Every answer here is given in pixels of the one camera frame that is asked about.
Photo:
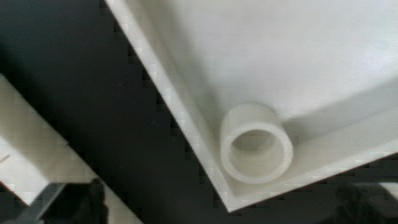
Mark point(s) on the white square tabletop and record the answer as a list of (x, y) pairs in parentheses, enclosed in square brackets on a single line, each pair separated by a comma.
[(275, 72)]

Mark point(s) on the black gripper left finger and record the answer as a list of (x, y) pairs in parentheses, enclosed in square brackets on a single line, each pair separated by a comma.
[(69, 204)]

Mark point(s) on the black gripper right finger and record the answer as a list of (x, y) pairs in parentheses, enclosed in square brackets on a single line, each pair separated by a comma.
[(368, 205)]

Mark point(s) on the white L-shaped fence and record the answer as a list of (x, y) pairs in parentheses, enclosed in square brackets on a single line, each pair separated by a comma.
[(37, 159)]

